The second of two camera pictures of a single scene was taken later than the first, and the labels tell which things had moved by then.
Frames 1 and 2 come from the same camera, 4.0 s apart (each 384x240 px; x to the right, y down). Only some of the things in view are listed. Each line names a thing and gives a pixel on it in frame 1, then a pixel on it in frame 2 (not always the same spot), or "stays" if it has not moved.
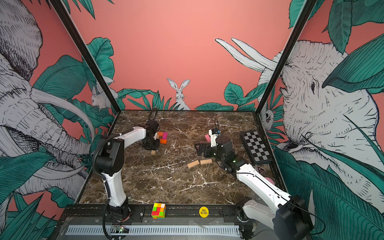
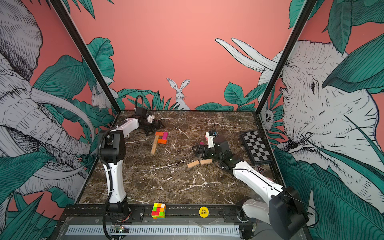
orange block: x=163 y=141 stays
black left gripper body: x=151 y=144 to x=149 y=127
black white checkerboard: x=257 y=149 stays
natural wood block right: x=205 y=161 stays
